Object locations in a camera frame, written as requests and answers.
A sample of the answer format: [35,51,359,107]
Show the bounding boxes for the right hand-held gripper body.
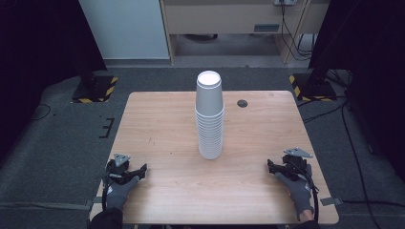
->
[280,146,314,183]

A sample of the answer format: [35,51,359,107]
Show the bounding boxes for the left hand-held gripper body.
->
[105,153,139,186]

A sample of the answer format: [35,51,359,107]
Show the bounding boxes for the stack of white paper cups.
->
[194,109,225,160]

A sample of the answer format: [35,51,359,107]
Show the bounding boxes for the grey tape strip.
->
[85,196,103,208]
[319,197,344,207]

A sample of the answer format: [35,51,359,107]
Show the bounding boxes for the striped black stand base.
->
[71,72,119,104]
[288,71,338,103]

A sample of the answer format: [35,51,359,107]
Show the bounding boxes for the black curtain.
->
[0,0,108,160]
[308,0,405,182]

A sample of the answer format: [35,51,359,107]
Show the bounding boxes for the white cabinet panel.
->
[77,0,171,61]

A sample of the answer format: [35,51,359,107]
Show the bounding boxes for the light wooden desk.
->
[160,0,330,66]

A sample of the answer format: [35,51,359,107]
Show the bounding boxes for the left hand-held gripper cable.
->
[100,163,113,212]

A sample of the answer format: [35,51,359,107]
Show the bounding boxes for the hand-held gripper cable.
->
[294,161,321,223]
[100,163,113,212]

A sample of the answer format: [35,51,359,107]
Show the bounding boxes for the right hand-held gripper cable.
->
[294,161,321,223]

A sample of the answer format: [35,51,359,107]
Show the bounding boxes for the long black floor cable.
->
[297,94,405,209]

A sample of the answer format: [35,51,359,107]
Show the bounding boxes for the thin black floor cable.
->
[31,103,53,122]

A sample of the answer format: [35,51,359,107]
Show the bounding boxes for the hanging black cables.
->
[279,0,316,62]

